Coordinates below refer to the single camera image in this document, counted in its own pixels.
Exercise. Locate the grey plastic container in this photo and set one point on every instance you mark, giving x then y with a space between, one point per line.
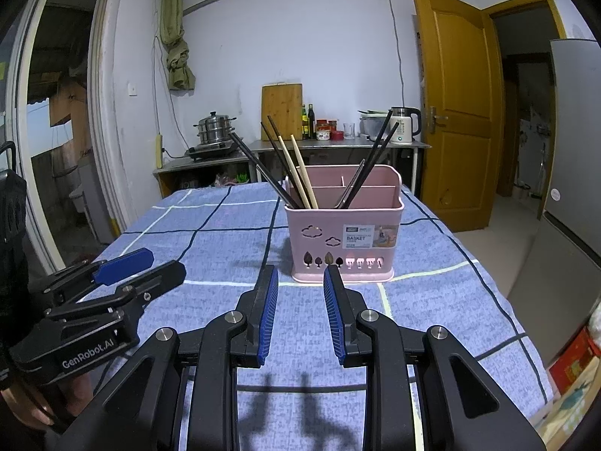
373 127

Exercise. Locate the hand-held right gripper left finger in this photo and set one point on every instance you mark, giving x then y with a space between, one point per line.
267 319

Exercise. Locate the large red-lid jar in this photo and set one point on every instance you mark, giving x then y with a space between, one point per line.
322 132

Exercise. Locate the black chopstick silver end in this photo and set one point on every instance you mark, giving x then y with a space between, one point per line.
274 185

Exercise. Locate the red cardboard box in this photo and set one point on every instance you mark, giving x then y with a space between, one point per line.
577 361

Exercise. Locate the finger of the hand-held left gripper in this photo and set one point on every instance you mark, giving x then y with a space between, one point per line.
159 279
124 263

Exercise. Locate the white sliding door frame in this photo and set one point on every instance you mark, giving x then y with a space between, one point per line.
108 103

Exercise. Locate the clear glass cup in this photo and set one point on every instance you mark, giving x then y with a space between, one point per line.
349 131

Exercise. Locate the white electric kettle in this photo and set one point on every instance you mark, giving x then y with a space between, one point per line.
407 127

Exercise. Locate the yellow oil bottle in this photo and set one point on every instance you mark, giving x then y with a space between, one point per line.
304 127

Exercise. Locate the white wall switch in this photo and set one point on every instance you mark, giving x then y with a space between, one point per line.
132 89

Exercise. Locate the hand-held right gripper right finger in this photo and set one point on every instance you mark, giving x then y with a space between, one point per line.
334 319

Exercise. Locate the beige power strip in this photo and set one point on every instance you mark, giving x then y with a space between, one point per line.
159 150

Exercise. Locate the low steel shelf cabinet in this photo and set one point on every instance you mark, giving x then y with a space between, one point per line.
188 165

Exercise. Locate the person's left hand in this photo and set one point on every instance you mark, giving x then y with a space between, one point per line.
28 406

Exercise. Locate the pink utensil basket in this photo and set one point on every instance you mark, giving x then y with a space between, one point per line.
328 239

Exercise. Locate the grey refrigerator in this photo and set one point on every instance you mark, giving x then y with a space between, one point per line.
573 150

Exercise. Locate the grey metal chopstick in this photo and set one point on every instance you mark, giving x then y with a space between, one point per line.
357 176

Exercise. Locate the dark sauce bottle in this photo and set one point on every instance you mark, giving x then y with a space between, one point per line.
311 124

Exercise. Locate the yellow wooden door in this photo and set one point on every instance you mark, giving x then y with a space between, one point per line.
455 103

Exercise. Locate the wooden chopstick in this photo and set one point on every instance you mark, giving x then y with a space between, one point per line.
303 169
293 170

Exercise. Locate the wooden cutting board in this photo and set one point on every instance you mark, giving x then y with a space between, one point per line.
281 108

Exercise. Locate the steel steamer pot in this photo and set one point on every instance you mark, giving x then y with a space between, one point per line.
214 128

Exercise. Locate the yellow door frame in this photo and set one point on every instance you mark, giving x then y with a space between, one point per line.
526 4

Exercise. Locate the blue checked tablecloth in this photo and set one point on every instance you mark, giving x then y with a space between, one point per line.
211 253

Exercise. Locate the black induction stove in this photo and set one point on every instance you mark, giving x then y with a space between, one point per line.
211 151

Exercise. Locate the green hanging cloth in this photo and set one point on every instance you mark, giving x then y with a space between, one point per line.
176 56

